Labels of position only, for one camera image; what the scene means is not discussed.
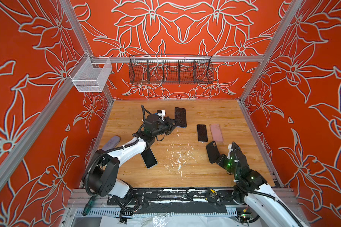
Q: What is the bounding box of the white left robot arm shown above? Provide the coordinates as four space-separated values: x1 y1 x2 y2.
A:
82 114 177 198

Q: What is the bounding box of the aluminium horizontal back rail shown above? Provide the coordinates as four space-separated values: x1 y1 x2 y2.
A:
90 55 264 64

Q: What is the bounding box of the pink phone case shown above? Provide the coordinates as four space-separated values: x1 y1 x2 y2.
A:
210 124 223 142

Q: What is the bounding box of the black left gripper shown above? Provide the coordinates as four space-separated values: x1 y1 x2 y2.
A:
151 117 180 138

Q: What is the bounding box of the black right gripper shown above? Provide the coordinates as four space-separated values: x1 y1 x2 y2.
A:
214 154 241 179

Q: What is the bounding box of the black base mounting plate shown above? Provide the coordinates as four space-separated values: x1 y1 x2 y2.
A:
108 187 246 205

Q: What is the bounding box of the green handled screwdriver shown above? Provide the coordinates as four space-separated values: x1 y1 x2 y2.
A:
82 196 97 216

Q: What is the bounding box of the green circuit board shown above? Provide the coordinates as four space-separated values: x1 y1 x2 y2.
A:
236 209 253 223

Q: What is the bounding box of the white wire basket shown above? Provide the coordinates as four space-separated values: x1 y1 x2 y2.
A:
69 57 112 93

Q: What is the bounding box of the aluminium frame post right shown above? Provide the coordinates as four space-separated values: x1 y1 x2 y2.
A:
239 0 303 104

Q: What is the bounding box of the aluminium left side rail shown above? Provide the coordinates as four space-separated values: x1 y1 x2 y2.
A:
0 78 73 192

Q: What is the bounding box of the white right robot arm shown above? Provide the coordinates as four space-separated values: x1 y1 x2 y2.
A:
218 142 307 227

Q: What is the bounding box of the aluminium frame post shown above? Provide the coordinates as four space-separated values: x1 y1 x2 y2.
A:
239 0 303 104
60 1 114 104

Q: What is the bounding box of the black wire basket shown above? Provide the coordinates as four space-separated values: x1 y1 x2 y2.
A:
128 54 214 85

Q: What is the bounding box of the aluminium frame post left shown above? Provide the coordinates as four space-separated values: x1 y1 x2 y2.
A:
60 1 114 104

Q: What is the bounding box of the black phone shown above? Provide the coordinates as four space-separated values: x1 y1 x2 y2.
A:
174 107 187 128
141 148 158 169
197 124 208 142

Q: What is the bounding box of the black phone case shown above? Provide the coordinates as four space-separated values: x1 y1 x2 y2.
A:
206 141 221 164

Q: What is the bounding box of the lavender grey phone case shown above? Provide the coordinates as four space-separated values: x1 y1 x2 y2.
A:
101 136 121 151

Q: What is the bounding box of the white slotted cable duct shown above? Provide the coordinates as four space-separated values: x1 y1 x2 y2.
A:
74 207 238 218

